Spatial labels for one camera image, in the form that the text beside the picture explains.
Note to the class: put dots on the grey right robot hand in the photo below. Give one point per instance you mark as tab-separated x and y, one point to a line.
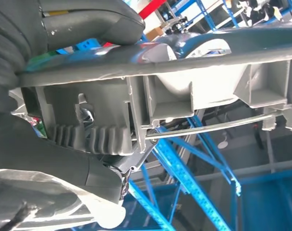
39	165

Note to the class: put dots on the blue metal shelf rack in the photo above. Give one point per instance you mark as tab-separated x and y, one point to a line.
181	172

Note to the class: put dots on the brown cardboard box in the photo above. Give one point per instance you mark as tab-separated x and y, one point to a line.
155	33

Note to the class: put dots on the long red barrier belt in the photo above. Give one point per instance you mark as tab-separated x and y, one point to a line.
150	8

